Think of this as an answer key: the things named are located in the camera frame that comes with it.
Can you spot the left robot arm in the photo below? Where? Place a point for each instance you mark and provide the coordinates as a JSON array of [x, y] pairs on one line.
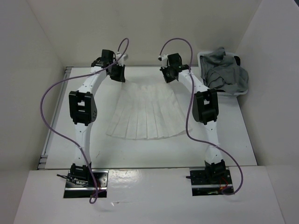
[[83, 110]]

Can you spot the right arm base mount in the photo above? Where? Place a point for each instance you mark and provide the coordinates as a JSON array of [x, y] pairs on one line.
[[202, 186]]

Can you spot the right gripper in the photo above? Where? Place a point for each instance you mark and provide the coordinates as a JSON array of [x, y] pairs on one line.
[[167, 79]]

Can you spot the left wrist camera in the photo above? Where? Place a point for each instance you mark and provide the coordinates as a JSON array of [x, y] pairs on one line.
[[121, 58]]

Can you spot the white laundry basket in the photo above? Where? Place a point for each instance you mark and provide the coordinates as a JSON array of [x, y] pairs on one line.
[[238, 61]]

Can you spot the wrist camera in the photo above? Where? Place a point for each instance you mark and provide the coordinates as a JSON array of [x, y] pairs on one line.
[[121, 58], [163, 60]]

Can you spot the white pleated skirt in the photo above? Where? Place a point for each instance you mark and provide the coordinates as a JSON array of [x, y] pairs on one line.
[[146, 112]]

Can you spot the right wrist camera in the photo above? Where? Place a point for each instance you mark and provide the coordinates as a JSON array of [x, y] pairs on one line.
[[163, 60]]

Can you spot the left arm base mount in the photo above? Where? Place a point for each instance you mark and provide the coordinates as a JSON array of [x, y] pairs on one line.
[[80, 188]]

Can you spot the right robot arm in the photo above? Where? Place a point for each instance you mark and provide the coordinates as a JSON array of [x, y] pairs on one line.
[[204, 109]]

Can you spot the grey skirt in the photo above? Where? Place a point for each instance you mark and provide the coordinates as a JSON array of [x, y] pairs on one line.
[[221, 71]]

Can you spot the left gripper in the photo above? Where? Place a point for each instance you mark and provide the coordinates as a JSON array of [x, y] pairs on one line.
[[120, 77]]

